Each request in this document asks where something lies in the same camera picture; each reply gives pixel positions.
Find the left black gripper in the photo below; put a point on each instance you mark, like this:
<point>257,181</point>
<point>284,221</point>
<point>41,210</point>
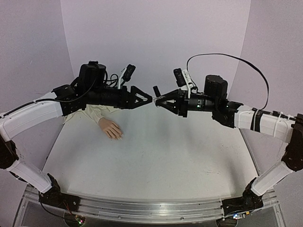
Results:
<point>133,104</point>

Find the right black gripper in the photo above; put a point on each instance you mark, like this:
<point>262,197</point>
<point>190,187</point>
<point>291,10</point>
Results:
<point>181,103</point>

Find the clear nail polish bottle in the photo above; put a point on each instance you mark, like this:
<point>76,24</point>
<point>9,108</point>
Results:
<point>158,101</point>

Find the black nail polish brush cap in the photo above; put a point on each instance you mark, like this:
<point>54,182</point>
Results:
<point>156,91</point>

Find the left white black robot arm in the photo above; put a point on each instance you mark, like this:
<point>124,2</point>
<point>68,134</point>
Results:
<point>89,88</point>

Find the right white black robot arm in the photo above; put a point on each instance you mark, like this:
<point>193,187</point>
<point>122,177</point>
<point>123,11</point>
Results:
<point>286,128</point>

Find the mannequin hand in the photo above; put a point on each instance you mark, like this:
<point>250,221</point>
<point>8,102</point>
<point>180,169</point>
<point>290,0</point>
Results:
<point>110,128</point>

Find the cream cloth sleeve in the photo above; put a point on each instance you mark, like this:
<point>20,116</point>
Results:
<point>93,112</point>

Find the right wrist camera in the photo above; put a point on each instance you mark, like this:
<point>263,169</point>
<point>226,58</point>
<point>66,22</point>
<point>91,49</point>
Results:
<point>184,80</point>

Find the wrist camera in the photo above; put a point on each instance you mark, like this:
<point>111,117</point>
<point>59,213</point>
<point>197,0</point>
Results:
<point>184,80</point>
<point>125,75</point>

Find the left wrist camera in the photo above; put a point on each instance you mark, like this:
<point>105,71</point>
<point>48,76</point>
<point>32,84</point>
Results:
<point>125,75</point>

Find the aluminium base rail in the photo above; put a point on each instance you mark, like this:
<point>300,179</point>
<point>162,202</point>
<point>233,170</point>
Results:
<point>156,212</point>

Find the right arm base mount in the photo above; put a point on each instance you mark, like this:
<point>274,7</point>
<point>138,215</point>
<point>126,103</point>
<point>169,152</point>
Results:
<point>249,201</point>

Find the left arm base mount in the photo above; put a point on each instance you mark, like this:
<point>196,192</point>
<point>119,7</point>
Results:
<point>55,198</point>

